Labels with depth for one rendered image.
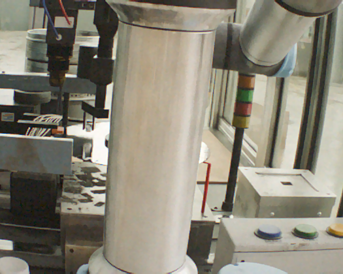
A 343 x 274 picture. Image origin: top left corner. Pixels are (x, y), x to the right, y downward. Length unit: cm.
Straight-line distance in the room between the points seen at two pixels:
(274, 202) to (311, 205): 9
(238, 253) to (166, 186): 41
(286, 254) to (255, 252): 6
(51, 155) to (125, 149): 50
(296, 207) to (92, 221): 41
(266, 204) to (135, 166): 64
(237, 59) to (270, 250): 31
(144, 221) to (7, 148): 51
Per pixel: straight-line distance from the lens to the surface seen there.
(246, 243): 87
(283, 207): 111
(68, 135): 117
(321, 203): 114
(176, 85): 45
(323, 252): 93
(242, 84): 129
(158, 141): 46
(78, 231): 102
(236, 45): 81
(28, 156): 97
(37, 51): 177
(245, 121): 131
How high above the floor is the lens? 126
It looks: 14 degrees down
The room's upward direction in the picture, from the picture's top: 6 degrees clockwise
